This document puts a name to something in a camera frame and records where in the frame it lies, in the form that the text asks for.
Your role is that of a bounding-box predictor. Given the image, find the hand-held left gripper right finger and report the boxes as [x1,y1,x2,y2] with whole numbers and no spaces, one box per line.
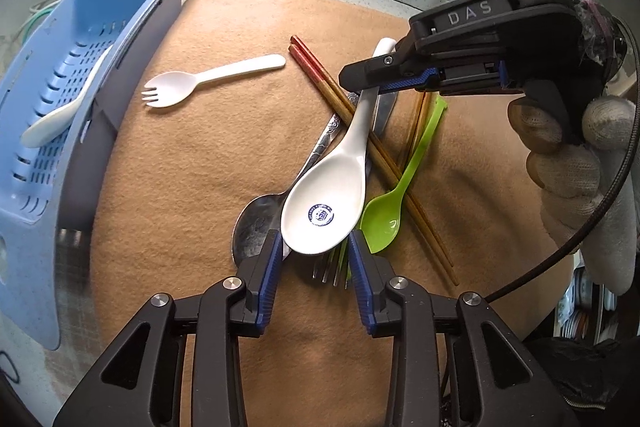
[347,229,583,427]

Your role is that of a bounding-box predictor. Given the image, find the green plastic spoon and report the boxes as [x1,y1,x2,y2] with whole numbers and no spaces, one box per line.
[360,94,449,256]

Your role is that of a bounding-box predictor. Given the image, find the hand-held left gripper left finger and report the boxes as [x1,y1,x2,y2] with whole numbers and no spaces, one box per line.
[52,229,286,427]

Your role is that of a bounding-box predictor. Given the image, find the red-tipped wooden chopstick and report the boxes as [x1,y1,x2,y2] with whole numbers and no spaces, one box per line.
[291,35,455,270]
[288,46,459,286]

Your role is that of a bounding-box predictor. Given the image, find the white plastic spork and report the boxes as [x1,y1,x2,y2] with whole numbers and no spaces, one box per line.
[141,53,287,109]

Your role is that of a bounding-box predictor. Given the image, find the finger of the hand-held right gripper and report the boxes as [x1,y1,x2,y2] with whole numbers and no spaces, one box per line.
[339,52,442,96]

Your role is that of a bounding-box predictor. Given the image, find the black braided cable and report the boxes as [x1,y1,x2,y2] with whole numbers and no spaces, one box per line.
[485,19,640,303]

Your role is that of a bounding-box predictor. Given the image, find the blue plastic slotted basket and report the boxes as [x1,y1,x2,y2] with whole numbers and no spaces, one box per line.
[0,0,211,350]

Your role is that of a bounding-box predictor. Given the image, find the person's right hand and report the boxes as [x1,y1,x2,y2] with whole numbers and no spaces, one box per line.
[507,94,640,294]

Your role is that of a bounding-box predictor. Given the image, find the small white plastic spoon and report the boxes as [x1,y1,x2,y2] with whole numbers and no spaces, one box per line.
[20,44,115,148]

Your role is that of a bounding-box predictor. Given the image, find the metal fork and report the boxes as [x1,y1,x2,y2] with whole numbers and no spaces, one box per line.
[311,89,399,290]

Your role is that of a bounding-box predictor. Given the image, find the stack of dishes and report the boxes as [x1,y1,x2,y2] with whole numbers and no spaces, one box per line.
[559,267,621,343]

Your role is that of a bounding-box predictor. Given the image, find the metal spoon ornate handle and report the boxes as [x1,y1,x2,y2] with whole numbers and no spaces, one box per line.
[231,93,361,270]

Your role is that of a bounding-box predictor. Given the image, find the green plastic fork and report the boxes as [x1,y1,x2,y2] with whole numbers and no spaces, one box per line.
[330,237,352,280]

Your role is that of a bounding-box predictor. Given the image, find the plain brown wooden chopstick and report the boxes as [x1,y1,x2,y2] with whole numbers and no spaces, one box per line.
[405,92,435,168]
[397,92,426,172]

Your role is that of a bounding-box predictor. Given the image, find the white ceramic spoon blue emblem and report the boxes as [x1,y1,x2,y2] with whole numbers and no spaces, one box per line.
[280,38,398,256]

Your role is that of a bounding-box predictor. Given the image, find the dark cloth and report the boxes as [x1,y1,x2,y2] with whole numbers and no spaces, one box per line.
[527,336,640,427]

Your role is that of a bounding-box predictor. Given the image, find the tan felt mat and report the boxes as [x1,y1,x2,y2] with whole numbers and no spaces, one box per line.
[89,0,576,427]

